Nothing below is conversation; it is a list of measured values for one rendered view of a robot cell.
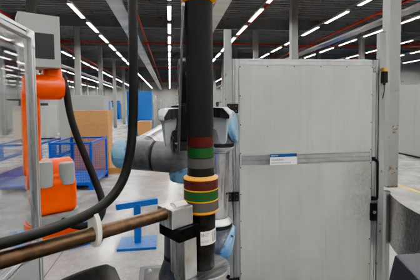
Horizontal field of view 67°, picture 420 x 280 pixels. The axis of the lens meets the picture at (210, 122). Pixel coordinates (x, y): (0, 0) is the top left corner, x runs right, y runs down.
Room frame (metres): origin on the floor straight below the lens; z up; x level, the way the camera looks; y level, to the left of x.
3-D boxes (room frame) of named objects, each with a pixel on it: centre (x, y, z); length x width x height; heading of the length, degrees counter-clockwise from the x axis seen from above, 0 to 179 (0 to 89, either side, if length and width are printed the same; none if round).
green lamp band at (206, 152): (0.39, 0.01, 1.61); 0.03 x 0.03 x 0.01
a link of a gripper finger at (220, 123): (0.50, -0.02, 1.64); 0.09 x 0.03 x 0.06; 29
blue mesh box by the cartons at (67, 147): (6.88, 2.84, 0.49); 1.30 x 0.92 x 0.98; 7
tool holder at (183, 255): (0.38, 0.02, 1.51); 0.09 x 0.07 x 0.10; 132
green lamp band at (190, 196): (0.39, 0.01, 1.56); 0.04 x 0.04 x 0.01
